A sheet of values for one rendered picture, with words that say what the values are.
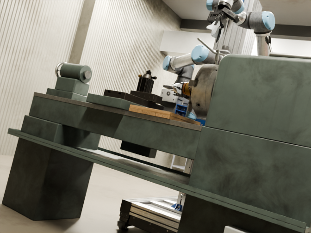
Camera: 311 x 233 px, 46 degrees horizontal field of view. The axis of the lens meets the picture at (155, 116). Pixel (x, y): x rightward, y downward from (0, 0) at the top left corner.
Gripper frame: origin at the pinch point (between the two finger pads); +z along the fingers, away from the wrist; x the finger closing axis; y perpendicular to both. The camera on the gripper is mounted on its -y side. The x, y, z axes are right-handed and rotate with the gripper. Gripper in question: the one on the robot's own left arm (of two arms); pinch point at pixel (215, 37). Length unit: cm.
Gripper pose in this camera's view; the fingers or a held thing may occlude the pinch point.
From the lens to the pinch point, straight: 203.4
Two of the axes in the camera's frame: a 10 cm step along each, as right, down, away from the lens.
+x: -4.9, -4.1, -7.7
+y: -7.9, -1.6, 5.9
